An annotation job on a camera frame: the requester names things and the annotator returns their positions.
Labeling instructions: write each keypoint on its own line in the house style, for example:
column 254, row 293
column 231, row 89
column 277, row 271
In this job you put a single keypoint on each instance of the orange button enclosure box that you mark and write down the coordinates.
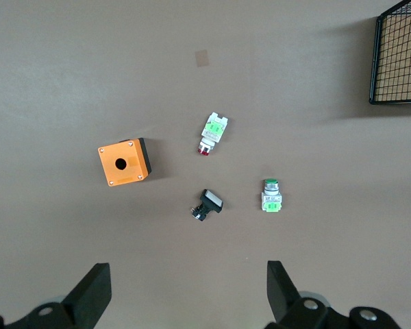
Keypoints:
column 123, row 164

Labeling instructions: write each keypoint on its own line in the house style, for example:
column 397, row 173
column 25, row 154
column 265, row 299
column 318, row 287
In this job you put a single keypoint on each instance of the black square white-faced button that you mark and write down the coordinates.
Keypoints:
column 209, row 205

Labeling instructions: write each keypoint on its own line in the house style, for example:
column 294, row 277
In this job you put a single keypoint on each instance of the red push button switch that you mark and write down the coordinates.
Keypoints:
column 212, row 133

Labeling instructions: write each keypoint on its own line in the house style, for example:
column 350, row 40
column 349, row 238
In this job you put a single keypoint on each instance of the green push button switch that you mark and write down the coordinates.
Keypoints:
column 270, row 197

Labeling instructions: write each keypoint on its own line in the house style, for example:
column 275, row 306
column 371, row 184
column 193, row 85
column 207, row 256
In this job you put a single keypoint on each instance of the brown tape patch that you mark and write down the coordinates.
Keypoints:
column 202, row 58

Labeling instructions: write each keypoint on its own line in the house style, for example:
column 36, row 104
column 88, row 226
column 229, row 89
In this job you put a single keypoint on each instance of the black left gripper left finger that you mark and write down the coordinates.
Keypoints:
column 89, row 294

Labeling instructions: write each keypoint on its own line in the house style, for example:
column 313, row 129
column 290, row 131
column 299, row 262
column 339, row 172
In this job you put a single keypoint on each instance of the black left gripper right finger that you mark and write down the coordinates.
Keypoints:
column 281, row 291

